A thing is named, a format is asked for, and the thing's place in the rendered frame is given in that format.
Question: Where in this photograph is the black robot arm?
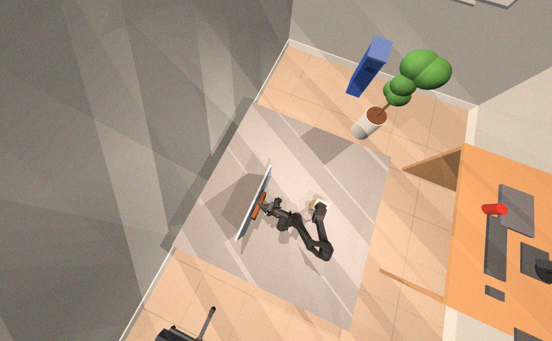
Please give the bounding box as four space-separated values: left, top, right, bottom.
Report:
276 201 334 261

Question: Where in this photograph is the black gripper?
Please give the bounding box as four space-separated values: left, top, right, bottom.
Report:
258 202 282 218

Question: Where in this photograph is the brown rectangular picture frame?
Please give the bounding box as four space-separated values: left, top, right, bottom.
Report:
251 191 266 220

